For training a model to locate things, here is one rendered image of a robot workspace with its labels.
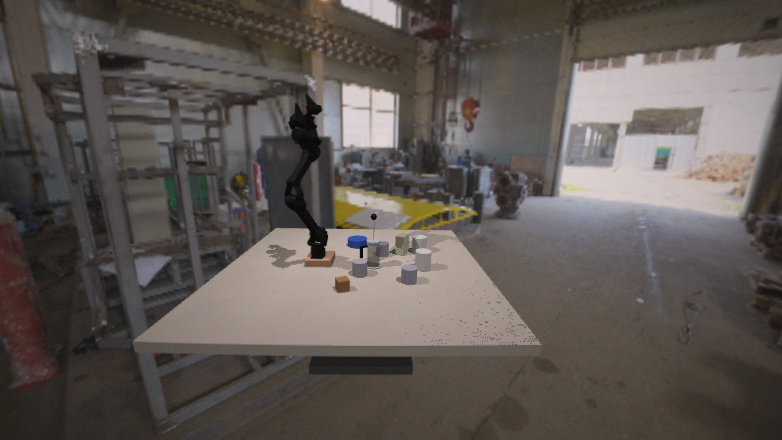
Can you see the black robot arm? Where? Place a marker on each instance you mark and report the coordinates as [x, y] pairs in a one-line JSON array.
[[308, 140]]

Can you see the glass french press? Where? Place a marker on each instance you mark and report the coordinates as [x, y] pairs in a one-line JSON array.
[[373, 250]]

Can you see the blue cylinder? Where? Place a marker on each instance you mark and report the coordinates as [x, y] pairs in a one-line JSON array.
[[357, 241]]

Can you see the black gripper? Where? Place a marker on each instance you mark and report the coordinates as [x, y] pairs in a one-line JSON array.
[[312, 109]]

